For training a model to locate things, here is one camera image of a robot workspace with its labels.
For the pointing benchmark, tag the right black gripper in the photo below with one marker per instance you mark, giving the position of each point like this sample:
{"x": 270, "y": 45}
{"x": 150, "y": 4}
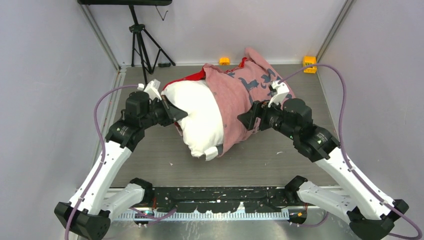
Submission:
{"x": 248, "y": 118}

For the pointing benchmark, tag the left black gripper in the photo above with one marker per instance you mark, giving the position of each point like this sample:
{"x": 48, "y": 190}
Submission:
{"x": 175, "y": 113}

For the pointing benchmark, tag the white pillow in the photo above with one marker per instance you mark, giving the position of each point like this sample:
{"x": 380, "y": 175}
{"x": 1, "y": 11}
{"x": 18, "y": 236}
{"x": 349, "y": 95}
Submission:
{"x": 202, "y": 129}

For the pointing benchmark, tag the pink printed pillowcase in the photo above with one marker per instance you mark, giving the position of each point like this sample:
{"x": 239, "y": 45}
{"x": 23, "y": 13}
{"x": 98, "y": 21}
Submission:
{"x": 235, "y": 90}

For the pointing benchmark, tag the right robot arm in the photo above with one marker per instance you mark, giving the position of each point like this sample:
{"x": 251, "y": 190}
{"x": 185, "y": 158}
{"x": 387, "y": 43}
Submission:
{"x": 370, "y": 213}

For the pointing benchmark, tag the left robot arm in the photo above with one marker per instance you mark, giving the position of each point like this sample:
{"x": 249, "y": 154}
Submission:
{"x": 88, "y": 214}

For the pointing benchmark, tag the small black floor object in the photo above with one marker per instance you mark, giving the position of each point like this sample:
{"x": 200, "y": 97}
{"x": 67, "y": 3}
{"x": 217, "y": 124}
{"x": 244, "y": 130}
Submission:
{"x": 164, "y": 64}

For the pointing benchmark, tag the small yellow toy block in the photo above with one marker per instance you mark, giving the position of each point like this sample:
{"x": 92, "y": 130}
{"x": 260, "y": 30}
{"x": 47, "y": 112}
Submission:
{"x": 224, "y": 61}

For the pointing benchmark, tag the black tripod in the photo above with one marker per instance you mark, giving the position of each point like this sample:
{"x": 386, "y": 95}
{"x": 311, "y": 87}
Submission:
{"x": 138, "y": 47}

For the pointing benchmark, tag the yellow green toy block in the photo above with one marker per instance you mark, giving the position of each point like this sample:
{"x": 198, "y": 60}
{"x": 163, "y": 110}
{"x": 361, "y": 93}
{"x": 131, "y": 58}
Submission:
{"x": 308, "y": 62}

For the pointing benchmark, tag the black overhead bar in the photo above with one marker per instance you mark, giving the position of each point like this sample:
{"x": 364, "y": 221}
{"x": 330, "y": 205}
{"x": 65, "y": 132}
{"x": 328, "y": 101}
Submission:
{"x": 126, "y": 2}

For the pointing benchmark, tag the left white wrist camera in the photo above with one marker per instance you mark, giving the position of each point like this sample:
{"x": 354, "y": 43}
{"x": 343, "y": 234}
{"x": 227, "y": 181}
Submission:
{"x": 151, "y": 88}

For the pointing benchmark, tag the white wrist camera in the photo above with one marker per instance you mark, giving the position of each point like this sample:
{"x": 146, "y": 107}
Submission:
{"x": 279, "y": 91}
{"x": 151, "y": 88}

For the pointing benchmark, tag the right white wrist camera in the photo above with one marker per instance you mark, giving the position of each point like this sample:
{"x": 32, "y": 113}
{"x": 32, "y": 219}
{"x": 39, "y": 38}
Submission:
{"x": 279, "y": 91}

